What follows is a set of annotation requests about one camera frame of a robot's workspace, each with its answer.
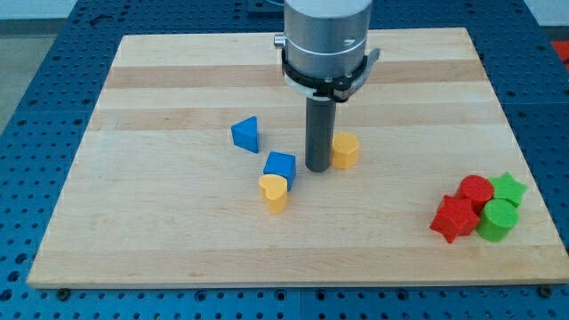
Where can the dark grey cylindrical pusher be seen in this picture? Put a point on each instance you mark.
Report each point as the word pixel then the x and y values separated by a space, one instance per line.
pixel 320 120

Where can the yellow hexagon block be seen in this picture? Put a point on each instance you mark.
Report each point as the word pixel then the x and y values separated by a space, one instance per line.
pixel 345 150

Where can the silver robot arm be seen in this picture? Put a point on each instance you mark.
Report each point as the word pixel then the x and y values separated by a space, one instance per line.
pixel 323 58

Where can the blue cube block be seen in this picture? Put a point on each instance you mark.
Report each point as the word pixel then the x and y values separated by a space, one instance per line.
pixel 283 165

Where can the blue triangle block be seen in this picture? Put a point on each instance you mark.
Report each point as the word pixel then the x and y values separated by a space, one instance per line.
pixel 245 134

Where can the yellow heart block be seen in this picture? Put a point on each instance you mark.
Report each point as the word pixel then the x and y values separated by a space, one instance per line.
pixel 274 192

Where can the wooden board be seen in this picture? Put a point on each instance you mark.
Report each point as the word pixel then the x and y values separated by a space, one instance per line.
pixel 158 195

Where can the red star block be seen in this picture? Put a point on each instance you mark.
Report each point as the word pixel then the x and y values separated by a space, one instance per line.
pixel 454 217

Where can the red cylinder block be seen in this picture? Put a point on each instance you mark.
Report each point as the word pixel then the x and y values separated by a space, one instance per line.
pixel 479 190

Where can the green star block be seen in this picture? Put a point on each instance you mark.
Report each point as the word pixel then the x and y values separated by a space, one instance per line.
pixel 506 187

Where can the green cylinder block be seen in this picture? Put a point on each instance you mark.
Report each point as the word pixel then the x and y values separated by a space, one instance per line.
pixel 497 219

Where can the blue perforated table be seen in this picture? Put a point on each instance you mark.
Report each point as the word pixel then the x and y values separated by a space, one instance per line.
pixel 39 142

